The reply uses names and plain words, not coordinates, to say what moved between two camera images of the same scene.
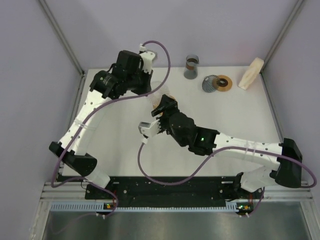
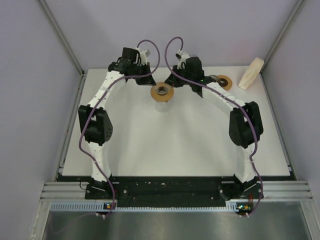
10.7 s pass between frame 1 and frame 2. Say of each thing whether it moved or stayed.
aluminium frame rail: stayed
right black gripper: moved
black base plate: stayed
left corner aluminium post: stayed
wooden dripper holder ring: moved
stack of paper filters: stayed
